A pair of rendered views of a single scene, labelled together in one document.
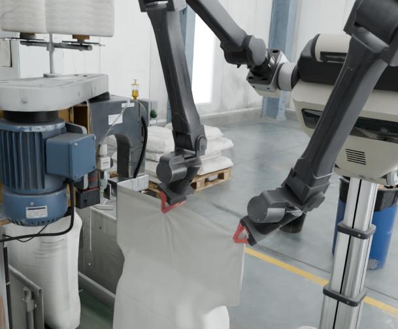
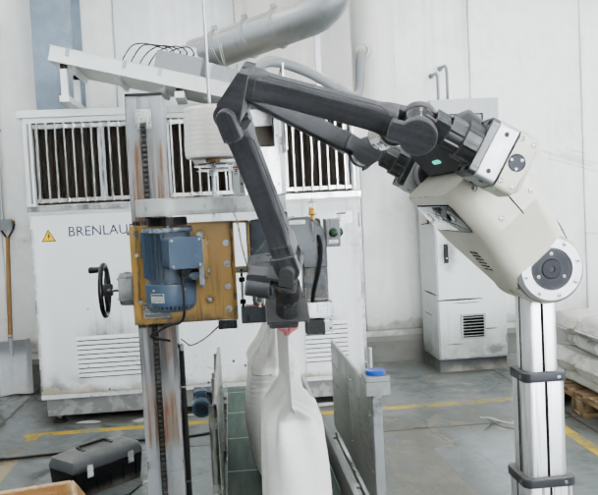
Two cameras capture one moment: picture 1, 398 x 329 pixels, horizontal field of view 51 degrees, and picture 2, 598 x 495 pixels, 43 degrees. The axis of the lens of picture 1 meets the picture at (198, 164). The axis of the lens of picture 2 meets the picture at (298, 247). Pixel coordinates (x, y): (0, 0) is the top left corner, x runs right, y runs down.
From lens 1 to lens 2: 153 cm
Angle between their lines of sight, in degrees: 47
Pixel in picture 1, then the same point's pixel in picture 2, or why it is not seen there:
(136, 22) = not seen: outside the picture
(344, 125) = (255, 196)
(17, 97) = (141, 206)
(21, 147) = (147, 245)
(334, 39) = not seen: hidden behind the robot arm
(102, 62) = (589, 210)
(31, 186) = (153, 276)
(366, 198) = (523, 322)
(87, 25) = (200, 149)
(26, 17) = not seen: hidden behind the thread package
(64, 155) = (166, 249)
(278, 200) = (255, 273)
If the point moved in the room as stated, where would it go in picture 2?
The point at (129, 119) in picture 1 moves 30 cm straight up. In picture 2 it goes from (300, 238) to (296, 143)
